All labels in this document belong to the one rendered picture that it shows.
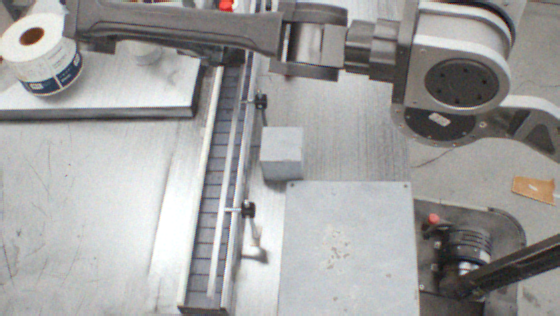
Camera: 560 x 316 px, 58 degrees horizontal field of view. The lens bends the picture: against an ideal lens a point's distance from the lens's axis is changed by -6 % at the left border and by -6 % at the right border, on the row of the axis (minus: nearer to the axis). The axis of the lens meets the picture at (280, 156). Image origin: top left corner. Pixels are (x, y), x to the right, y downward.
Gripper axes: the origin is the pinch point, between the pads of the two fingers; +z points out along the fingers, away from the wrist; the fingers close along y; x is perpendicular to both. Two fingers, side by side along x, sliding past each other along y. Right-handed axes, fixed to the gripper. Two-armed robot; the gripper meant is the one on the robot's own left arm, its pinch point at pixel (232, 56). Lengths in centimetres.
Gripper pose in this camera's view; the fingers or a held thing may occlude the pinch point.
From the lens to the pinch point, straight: 147.0
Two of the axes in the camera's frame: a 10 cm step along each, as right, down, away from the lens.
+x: 0.1, 10.0, 0.7
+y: -9.9, 0.0, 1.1
